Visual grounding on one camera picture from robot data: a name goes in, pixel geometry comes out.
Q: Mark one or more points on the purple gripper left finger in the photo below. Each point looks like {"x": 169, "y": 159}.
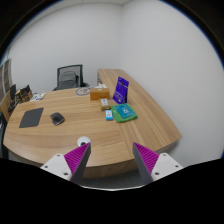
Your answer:
{"x": 70, "y": 166}

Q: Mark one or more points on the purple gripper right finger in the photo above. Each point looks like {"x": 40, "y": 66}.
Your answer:
{"x": 153, "y": 166}

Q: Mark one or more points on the dark grey computer mouse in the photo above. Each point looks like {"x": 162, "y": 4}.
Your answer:
{"x": 57, "y": 118}

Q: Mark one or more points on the dark grey mouse pad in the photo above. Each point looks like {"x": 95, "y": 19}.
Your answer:
{"x": 31, "y": 118}

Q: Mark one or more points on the white round desk grommet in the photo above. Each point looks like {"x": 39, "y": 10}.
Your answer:
{"x": 83, "y": 140}

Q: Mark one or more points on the green teal booklet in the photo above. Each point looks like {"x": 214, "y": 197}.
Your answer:
{"x": 123, "y": 113}

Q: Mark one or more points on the small blue white box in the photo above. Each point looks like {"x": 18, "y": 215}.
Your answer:
{"x": 108, "y": 115}

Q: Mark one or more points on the black visitor chair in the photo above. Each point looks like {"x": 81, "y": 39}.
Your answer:
{"x": 3, "y": 148}

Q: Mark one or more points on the small tan box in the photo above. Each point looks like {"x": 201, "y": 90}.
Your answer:
{"x": 105, "y": 104}

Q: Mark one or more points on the orange cardboard box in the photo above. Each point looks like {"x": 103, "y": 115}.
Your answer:
{"x": 98, "y": 93}

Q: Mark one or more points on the white green leaflet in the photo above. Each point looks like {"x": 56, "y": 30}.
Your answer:
{"x": 37, "y": 97}

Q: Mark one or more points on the purple standing card package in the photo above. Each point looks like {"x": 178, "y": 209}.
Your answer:
{"x": 121, "y": 91}

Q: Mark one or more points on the dark brown stacked boxes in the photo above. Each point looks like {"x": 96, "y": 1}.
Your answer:
{"x": 24, "y": 94}

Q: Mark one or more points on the white paper sheet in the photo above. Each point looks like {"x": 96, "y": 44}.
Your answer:
{"x": 100, "y": 86}

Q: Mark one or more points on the black mesh office chair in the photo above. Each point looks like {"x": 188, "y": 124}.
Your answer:
{"x": 70, "y": 76}

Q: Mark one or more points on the black side chair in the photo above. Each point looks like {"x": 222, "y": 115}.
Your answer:
{"x": 12, "y": 100}

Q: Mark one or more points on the wooden glass door cabinet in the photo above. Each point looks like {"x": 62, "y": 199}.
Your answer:
{"x": 5, "y": 78}

